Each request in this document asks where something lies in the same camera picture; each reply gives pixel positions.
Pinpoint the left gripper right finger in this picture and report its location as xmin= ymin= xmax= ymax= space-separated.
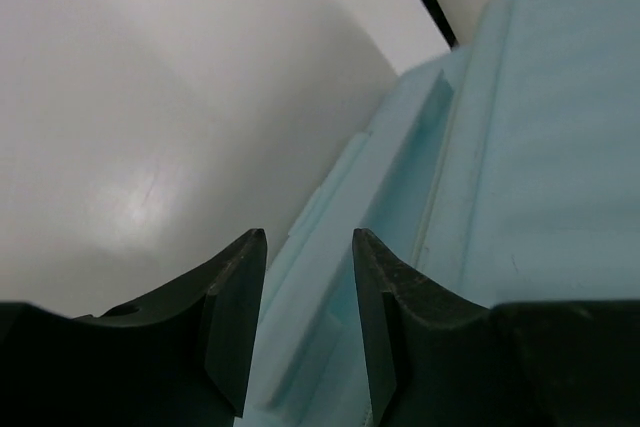
xmin=352 ymin=229 xmax=639 ymax=426

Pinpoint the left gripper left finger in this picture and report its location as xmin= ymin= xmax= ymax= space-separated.
xmin=1 ymin=229 xmax=267 ymax=426

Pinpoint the light blue hard-shell suitcase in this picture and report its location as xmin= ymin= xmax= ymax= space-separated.
xmin=242 ymin=0 xmax=639 ymax=426

